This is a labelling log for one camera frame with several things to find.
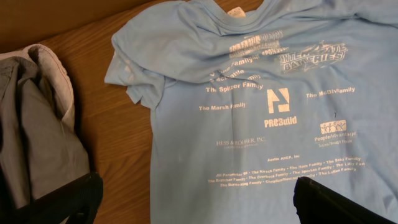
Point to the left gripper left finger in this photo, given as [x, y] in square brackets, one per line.
[76, 202]

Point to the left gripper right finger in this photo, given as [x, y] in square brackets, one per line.
[317, 204]

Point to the light blue t-shirt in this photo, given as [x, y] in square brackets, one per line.
[241, 107]

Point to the folded grey garment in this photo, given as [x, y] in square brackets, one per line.
[40, 151]

